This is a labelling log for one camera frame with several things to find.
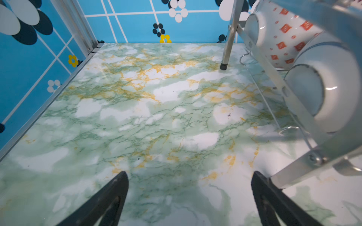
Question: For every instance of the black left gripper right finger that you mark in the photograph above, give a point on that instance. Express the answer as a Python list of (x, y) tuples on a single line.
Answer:
[(273, 205)]

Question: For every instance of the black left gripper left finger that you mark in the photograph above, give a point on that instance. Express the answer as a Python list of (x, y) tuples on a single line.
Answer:
[(104, 208)]

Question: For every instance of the blue floral white bowl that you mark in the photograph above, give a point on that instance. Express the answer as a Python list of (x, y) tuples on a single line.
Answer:
[(326, 79)]

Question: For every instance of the green patterned white bowl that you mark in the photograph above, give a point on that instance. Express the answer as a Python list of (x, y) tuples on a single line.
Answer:
[(278, 33)]

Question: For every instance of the stainless steel dish rack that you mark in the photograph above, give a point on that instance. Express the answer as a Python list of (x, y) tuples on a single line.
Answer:
[(343, 20)]

